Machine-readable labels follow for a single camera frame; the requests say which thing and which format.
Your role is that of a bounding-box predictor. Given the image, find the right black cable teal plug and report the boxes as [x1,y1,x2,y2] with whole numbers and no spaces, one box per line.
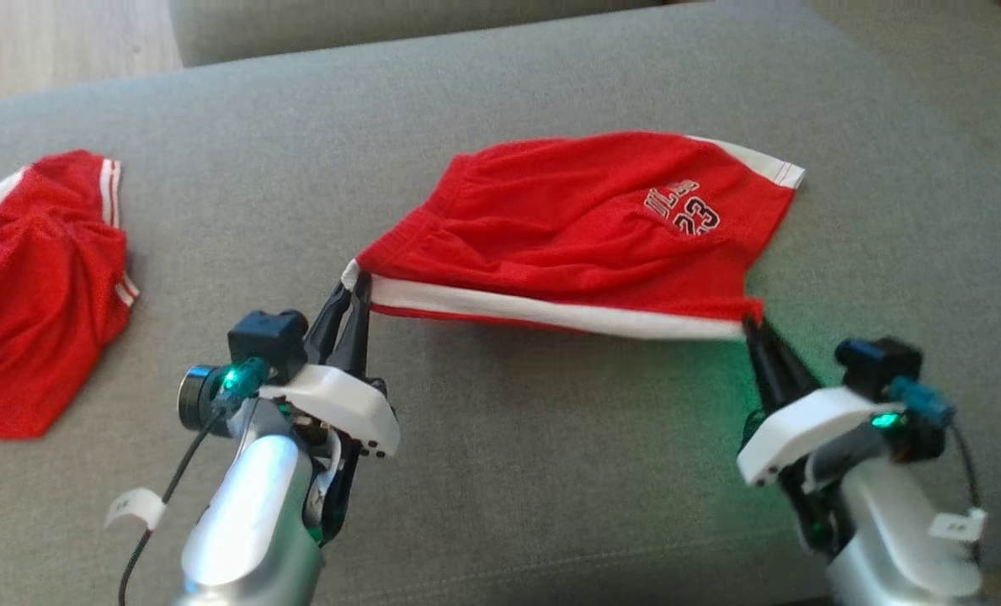
[887,376,985,573]

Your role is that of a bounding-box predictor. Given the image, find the large grey sofa seat cushion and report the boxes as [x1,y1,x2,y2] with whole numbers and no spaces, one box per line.
[0,0,1001,606]

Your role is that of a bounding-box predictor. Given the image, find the grey sofa back cushion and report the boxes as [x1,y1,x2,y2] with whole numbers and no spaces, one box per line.
[169,0,661,68]

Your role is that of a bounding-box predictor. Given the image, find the left black cable teal plug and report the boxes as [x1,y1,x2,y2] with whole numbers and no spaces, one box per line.
[117,358,269,606]

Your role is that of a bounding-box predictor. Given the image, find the red shorts with white stripes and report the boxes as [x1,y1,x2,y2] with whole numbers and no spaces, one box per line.
[342,130,807,342]

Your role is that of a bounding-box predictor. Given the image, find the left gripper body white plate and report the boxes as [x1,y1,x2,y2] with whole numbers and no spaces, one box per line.
[256,358,402,548]

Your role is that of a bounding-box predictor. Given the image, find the white cable label tag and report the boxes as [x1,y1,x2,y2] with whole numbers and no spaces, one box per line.
[928,508,988,541]
[104,488,167,531]

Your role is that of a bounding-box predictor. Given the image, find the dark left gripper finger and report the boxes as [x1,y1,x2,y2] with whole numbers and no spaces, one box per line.
[327,271,373,377]
[305,282,356,363]

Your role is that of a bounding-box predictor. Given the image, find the red jersey with white sleeves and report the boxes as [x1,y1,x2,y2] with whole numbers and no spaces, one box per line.
[0,150,141,441]

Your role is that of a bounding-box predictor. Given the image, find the black cable teal plug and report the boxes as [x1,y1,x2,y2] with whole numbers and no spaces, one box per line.
[117,358,269,606]
[887,376,985,573]

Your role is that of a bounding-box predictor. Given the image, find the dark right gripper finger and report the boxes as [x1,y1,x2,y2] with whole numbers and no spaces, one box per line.
[753,316,823,403]
[743,318,791,415]

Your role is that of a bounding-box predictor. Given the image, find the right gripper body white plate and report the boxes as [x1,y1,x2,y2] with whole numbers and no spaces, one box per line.
[736,383,905,558]

